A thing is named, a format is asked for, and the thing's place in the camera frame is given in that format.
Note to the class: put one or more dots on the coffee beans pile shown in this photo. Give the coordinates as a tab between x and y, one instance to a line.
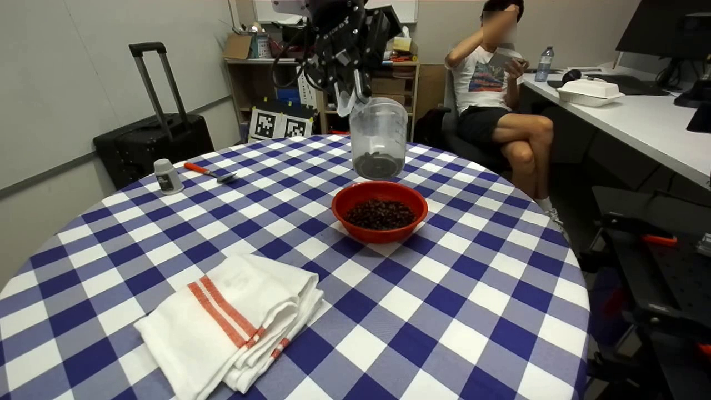
381	215
377	165

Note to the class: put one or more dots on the wooden shelf unit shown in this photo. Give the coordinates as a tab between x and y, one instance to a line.
391	89

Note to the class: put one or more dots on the black computer monitor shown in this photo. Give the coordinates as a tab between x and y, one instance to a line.
662	31

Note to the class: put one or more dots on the white desk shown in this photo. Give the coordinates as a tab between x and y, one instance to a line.
651	136

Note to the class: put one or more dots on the blue white checkered tablecloth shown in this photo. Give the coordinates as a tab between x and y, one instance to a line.
445	296

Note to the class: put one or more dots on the black office chair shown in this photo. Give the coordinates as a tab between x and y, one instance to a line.
436	131

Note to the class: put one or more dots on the small black object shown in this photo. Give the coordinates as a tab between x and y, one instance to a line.
226	179

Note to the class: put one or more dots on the seated person white shirt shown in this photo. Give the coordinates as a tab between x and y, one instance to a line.
485	89

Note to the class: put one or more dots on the red bowl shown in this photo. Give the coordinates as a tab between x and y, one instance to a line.
346	215

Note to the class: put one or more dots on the clear plastic measuring jug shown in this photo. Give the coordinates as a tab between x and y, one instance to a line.
377	135

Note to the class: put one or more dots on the brown cardboard box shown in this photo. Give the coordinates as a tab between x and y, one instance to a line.
236	48

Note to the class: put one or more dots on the clear water bottle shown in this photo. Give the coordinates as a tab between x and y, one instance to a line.
544	66

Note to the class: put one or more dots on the black white tag board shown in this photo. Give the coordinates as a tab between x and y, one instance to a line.
278	124

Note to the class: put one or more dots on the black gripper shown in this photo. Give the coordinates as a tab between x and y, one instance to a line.
333	52

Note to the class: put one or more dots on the black keyboard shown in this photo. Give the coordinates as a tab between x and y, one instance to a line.
639	86

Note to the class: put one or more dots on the white towel orange stripes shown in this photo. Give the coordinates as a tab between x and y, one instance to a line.
236	313

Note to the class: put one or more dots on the small white bottle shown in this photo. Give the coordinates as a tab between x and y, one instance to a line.
165	177

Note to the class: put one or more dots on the red marker pen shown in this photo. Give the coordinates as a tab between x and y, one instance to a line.
196	167

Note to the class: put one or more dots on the black wheeled suitcase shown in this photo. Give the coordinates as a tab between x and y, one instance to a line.
152	147

